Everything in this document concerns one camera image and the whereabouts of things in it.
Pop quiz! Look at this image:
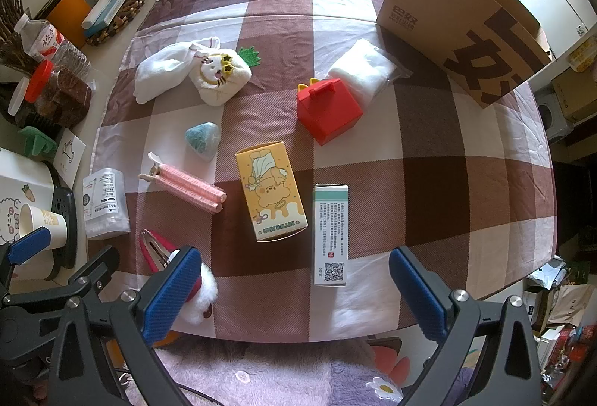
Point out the grey plastic stool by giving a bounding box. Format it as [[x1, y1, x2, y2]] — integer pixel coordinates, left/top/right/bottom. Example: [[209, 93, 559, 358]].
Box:
[[536, 89, 574, 143]]

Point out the paper cup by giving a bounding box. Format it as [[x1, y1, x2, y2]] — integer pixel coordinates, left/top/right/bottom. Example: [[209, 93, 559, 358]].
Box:
[[18, 203, 68, 267]]

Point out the red hair clip white pompom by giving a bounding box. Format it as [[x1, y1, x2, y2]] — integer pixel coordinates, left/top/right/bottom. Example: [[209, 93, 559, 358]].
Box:
[[139, 228, 220, 327]]

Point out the beaded wooden trivet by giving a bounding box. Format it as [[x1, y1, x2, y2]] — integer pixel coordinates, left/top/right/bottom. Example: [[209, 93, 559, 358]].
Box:
[[85, 0, 146, 47]]

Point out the zip bag of white cotton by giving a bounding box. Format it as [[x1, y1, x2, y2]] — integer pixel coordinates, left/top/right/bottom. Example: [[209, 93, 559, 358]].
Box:
[[326, 38, 413, 108]]

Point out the red house-shaped box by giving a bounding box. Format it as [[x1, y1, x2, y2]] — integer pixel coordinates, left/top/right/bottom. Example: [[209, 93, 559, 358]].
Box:
[[297, 77, 365, 146]]

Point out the white printed paper bag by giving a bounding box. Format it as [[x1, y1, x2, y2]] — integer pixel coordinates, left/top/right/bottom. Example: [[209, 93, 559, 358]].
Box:
[[0, 148, 59, 281]]

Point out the pink ribbed hair clip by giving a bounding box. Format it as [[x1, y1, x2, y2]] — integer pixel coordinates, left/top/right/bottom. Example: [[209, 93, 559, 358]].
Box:
[[139, 152, 227, 215]]

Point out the clear packet of swabs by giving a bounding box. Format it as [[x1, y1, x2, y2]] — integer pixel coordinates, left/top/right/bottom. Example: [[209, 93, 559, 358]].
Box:
[[82, 166, 131, 240]]

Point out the white green medicine box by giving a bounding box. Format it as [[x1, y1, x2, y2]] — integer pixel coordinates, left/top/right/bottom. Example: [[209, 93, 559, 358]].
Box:
[[312, 183, 350, 288]]

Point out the white cat face plush pouch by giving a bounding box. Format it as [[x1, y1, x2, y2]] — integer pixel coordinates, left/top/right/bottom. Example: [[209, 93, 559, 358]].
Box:
[[189, 48, 255, 108]]

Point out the clear jar red lid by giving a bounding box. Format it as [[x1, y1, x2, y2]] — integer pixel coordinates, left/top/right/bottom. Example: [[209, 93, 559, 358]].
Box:
[[25, 60, 94, 129]]

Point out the long white blue box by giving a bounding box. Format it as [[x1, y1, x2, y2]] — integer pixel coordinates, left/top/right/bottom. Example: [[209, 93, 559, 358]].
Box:
[[81, 0, 130, 38]]

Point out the orange box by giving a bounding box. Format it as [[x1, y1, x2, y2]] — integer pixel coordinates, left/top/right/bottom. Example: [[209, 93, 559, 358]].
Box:
[[46, 0, 94, 49]]

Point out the purple fluffy clothing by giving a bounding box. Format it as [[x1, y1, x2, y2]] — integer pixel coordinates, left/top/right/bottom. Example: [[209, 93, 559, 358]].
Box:
[[126, 334, 421, 406]]

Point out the white drawing card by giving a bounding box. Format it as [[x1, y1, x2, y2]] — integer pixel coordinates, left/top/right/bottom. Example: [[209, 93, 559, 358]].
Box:
[[52, 128, 88, 187]]

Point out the brown cardboard box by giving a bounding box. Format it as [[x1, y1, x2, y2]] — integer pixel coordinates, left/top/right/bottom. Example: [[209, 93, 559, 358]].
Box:
[[375, 0, 565, 110]]

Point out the white rabbit cloth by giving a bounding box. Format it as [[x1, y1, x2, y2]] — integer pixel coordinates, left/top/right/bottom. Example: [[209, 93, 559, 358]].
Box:
[[133, 37, 221, 104]]

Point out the yellow cartoon carton box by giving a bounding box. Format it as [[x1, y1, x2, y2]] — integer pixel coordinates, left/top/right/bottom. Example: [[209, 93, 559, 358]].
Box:
[[234, 140, 311, 244]]

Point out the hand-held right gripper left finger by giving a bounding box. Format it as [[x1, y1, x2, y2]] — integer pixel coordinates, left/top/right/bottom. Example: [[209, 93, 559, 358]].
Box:
[[44, 246, 202, 406]]

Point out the green claw hair clip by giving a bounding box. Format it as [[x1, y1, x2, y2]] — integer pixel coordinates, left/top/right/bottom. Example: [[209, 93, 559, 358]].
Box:
[[18, 125, 59, 156]]

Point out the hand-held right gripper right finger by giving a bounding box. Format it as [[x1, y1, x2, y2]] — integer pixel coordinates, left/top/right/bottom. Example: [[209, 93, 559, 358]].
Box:
[[388, 246, 544, 406]]

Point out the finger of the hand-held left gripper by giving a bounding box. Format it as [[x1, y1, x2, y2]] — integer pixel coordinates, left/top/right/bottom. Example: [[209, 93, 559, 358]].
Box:
[[0, 226, 52, 309], [4, 246, 121, 323]]

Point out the black plastic tray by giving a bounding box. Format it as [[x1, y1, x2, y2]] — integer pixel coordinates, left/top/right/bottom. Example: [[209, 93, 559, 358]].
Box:
[[47, 161, 79, 281]]

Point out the green felt leaf crown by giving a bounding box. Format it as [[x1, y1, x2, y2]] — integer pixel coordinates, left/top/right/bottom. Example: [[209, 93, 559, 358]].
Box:
[[236, 43, 263, 70]]

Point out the teal triangular packet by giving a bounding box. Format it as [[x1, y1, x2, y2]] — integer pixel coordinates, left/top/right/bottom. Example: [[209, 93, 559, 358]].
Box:
[[184, 121, 222, 162]]

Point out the plastic water bottle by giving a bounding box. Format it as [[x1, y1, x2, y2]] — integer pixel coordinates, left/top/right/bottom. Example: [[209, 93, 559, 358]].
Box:
[[13, 13, 91, 75]]

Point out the white lid container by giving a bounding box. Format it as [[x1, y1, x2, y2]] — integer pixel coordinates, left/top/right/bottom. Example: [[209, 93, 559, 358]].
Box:
[[7, 77, 33, 118]]

